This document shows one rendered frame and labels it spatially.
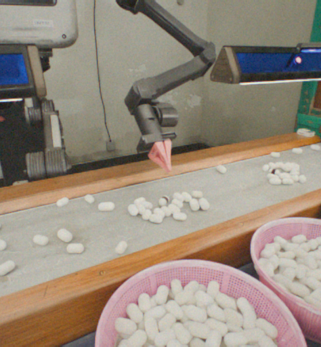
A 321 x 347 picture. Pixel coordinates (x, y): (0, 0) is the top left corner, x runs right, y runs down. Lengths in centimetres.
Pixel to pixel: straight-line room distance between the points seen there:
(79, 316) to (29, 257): 17
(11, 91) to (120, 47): 238
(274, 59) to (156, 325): 57
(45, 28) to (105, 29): 169
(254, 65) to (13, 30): 76
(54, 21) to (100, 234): 73
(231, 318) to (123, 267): 19
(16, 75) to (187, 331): 43
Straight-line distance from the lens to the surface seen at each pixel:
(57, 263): 58
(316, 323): 53
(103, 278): 50
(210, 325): 47
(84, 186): 81
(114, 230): 64
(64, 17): 110
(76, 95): 268
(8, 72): 46
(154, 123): 77
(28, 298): 50
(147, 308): 48
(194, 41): 118
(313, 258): 63
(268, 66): 69
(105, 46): 275
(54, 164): 97
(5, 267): 59
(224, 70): 63
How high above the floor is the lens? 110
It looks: 23 degrees down
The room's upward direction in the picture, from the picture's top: straight up
